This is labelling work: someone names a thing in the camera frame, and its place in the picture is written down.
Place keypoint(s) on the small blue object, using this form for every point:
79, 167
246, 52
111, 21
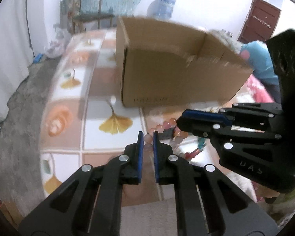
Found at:
37, 58

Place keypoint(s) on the green floral cloth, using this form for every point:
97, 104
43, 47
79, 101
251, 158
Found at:
292, 199

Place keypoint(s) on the blue plush pillow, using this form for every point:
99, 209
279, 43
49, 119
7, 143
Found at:
258, 59

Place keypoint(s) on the pink floral blanket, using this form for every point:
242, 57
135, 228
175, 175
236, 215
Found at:
258, 93

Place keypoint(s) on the white curtain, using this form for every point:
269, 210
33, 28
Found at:
5, 66

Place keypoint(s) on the grey green pillow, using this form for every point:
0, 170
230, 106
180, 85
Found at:
226, 38

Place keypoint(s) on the brown cardboard box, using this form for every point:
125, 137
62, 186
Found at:
174, 78

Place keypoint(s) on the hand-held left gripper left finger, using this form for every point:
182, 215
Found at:
139, 152

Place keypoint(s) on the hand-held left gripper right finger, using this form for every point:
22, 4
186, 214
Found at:
156, 157

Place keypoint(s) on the wooden chair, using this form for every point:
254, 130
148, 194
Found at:
93, 18

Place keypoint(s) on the brown door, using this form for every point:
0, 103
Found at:
258, 22

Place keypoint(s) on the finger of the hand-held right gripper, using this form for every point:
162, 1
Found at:
201, 115
199, 127

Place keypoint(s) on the printed leaf tablecloth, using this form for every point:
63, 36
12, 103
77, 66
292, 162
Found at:
64, 95

